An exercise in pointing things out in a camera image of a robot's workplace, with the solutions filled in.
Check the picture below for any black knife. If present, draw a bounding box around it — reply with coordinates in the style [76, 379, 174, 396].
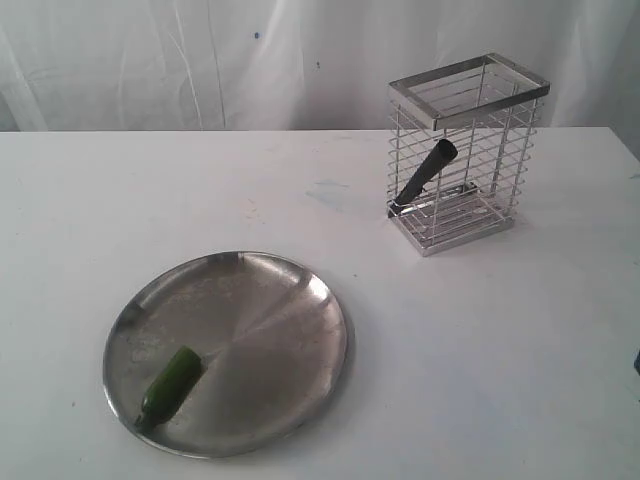
[387, 139, 458, 218]

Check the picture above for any green vegetable piece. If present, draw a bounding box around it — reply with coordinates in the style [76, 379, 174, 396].
[134, 346, 204, 432]

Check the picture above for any round stainless steel plate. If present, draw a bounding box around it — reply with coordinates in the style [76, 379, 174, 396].
[103, 251, 352, 458]

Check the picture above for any chrome wire utensil holder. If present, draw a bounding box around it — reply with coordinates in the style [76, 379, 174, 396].
[386, 53, 551, 256]

